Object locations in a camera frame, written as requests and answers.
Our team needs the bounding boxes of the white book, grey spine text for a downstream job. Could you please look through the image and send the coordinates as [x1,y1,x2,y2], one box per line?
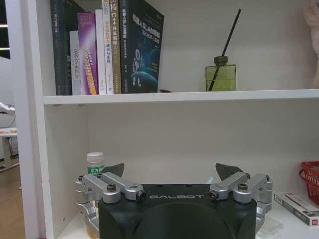
[69,30,82,96]

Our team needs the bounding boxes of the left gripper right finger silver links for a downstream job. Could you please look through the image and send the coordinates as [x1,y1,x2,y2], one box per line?
[208,163,274,235]

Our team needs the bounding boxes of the dark blue SLAM book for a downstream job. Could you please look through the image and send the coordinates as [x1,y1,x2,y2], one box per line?
[118,0,165,94]

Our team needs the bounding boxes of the pink plush toy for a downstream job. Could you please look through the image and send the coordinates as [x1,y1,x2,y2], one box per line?
[302,0,319,88]

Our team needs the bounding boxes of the white and grey flat box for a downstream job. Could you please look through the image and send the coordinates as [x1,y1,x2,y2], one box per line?
[273,191,319,228]

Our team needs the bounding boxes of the white bookshelf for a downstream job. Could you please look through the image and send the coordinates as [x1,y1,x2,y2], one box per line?
[9,0,319,239]

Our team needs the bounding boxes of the black reed stick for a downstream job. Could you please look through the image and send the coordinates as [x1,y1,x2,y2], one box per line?
[208,9,242,91]

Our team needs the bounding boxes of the green glass diffuser bottle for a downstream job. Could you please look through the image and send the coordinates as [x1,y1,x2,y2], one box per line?
[205,56,237,92]

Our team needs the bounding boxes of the clear bottle, green label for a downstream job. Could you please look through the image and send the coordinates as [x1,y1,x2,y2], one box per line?
[86,152,106,236]

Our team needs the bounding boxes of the white book, orange spine text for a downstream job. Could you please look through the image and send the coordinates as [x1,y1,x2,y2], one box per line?
[102,0,115,95]

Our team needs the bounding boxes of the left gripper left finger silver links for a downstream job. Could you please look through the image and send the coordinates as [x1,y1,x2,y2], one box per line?
[75,163,147,237]

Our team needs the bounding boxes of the brown C++ book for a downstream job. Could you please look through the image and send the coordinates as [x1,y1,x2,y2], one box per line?
[109,0,123,95]

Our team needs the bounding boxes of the red plastic basket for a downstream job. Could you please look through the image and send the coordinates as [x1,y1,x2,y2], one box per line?
[299,161,319,207]

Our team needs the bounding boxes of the thin plain white book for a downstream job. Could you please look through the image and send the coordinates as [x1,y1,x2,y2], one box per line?
[95,9,108,96]

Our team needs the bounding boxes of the purple book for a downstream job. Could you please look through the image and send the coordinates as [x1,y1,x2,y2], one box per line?
[77,11,99,96]

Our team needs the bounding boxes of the dark green book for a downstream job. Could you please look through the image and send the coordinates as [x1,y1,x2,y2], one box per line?
[50,0,73,96]

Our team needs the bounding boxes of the white desk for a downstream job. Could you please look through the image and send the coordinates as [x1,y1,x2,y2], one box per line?
[0,127,20,173]

